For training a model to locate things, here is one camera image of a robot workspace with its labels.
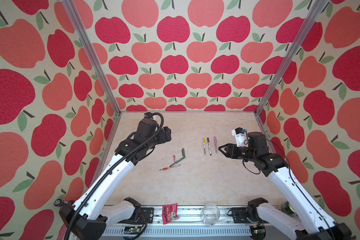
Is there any clear plastic cup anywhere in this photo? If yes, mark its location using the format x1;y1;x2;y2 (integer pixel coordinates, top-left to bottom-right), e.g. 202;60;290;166
202;203;221;227

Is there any purple bottle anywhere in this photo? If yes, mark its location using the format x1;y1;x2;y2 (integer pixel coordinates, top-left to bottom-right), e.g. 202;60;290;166
54;199;67;208

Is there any aluminium front rail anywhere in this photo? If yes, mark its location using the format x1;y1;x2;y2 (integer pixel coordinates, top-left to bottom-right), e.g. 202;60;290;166
62;205;319;240

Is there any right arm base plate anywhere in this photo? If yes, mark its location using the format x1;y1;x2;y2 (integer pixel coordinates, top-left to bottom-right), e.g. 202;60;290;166
227;198;269;224

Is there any white pen brown end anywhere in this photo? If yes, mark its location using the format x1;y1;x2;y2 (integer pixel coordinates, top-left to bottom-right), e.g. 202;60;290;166
208;141;212;156

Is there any pink snack packet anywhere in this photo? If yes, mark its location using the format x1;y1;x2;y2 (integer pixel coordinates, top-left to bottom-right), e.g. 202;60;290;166
162;204;180;225

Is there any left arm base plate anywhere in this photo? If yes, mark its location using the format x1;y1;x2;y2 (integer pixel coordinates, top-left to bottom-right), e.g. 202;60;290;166
113;197;154;225

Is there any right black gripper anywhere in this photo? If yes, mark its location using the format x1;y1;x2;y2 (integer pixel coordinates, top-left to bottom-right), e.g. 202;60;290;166
219;142;258;165

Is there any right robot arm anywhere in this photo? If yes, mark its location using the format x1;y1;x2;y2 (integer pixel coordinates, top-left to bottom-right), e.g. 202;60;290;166
217;128;352;240

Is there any left black corrugated cable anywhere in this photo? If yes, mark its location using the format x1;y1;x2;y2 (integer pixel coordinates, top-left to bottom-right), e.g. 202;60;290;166
63;112;165;240

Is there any right aluminium corner post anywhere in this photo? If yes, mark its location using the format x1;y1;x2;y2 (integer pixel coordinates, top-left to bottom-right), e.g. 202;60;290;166
255;0;329;117

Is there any green marker pen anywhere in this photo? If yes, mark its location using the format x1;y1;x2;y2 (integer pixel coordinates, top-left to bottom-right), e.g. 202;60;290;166
170;157;185;168

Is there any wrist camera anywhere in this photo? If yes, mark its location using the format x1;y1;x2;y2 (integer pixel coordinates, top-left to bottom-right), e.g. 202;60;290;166
232;128;248;147
144;112;155;120

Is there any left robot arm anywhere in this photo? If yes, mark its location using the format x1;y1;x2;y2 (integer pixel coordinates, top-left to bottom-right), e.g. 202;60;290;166
55;112;171;240

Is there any right thin black cable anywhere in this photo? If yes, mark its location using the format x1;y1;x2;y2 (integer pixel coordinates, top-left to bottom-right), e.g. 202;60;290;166
242;139;337;240

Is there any pink fountain pen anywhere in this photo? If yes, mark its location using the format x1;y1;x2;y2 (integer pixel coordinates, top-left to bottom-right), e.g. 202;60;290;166
214;141;218;154

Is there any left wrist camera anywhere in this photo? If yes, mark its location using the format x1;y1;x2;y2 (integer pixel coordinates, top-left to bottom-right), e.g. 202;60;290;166
144;112;155;120

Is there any left aluminium corner post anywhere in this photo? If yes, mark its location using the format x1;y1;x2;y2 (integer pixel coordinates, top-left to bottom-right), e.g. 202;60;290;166
62;0;121;117

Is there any red gel pen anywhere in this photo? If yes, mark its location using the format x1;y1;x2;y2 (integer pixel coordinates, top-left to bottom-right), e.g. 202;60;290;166
159;165;181;171

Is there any aluminium corner post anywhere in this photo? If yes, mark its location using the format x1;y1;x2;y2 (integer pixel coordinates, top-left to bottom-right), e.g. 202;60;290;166
255;0;329;117
62;0;121;117

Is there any green drink can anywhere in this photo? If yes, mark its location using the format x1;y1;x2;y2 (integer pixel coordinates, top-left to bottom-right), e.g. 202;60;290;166
281;201;296;216

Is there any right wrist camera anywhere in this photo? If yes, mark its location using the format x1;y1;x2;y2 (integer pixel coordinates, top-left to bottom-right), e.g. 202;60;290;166
232;128;248;147

